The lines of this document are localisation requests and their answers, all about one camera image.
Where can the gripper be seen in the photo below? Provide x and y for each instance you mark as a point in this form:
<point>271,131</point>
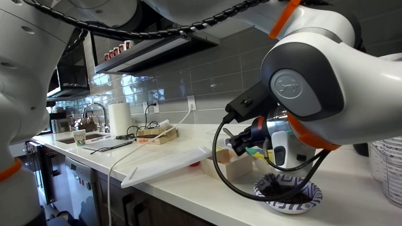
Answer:
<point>256,135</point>

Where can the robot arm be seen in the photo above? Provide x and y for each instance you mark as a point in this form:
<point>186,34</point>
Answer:
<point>317,94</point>

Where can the grey cake slicer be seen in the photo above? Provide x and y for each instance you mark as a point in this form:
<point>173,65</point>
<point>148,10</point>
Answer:
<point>228,132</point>

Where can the blue patterned paper bowl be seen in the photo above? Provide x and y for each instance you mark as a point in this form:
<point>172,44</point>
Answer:
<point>309,191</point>

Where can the yellow teal cloth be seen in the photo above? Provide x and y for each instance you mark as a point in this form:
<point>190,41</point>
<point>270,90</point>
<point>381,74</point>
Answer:
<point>259,153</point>

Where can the light wooden box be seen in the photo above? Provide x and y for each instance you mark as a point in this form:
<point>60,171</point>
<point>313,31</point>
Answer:
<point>234,169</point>

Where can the small red object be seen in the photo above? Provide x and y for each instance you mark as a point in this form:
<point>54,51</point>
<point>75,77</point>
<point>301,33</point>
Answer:
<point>195,163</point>

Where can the white cutting board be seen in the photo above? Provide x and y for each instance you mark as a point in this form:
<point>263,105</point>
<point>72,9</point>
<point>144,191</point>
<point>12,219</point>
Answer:
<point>163,165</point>

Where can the stack of clear plastic containers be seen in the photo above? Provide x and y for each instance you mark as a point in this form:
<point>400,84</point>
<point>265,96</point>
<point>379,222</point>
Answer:
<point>388,169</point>

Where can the paper towel roll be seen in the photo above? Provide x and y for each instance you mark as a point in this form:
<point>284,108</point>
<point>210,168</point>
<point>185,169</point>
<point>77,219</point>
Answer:
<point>120,119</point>

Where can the grey flat tablet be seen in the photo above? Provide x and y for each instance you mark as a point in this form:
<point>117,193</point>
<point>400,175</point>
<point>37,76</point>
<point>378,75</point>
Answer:
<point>106,144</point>

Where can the row of red white cups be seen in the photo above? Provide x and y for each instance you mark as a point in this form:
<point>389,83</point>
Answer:
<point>121,48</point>

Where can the sink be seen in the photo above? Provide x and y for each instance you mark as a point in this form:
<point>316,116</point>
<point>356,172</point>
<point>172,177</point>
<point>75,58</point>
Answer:
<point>94,137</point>

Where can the chrome tap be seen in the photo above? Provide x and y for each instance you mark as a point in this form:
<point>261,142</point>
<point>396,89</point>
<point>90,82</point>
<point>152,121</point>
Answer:
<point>94,104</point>

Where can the patterned paper cup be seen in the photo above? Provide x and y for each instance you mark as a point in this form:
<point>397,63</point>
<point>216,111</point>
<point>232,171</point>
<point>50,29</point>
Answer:
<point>79,138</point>

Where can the dishwasher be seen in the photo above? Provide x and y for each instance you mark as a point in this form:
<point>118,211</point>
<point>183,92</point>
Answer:
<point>80,188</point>

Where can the steel coffee machine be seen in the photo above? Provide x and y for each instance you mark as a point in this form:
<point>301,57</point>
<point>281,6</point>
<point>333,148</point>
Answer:
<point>61,125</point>

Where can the black microwave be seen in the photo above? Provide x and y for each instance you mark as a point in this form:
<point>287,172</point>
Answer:
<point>70,73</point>

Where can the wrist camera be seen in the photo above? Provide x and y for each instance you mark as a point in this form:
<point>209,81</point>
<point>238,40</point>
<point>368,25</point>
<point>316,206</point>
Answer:
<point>251,100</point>

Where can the white wall socket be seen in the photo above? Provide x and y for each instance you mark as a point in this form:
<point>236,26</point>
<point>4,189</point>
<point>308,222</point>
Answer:
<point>191,102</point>
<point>156,108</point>

